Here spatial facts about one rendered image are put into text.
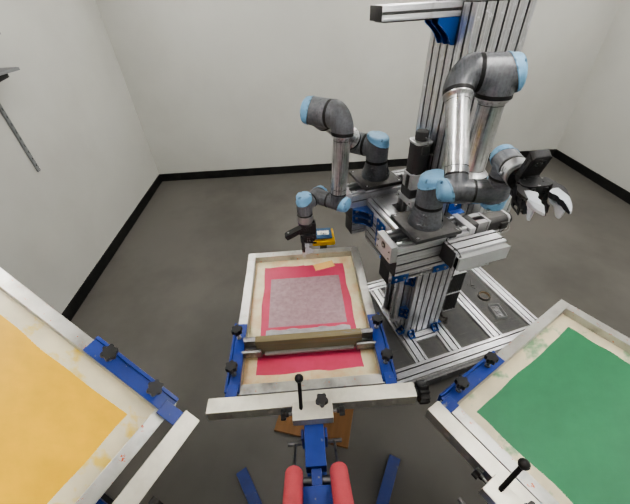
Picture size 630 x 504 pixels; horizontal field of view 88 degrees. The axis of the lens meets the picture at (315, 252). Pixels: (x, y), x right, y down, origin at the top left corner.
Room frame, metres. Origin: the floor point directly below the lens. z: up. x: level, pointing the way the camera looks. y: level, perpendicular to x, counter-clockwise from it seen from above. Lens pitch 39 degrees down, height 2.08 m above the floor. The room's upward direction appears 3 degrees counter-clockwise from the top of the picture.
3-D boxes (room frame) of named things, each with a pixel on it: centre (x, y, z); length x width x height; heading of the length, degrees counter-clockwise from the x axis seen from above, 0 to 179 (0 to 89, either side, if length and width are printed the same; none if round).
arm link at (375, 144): (1.67, -0.35, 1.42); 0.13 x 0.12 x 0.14; 54
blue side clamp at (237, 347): (0.73, 0.32, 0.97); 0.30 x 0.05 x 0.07; 2
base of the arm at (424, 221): (1.19, -0.49, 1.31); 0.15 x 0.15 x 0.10
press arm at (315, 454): (0.42, 0.03, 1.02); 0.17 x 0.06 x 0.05; 2
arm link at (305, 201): (1.36, 0.04, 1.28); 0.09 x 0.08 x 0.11; 144
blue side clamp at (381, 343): (0.75, -0.24, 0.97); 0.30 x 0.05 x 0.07; 2
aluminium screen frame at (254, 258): (0.98, 0.05, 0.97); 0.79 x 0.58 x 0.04; 2
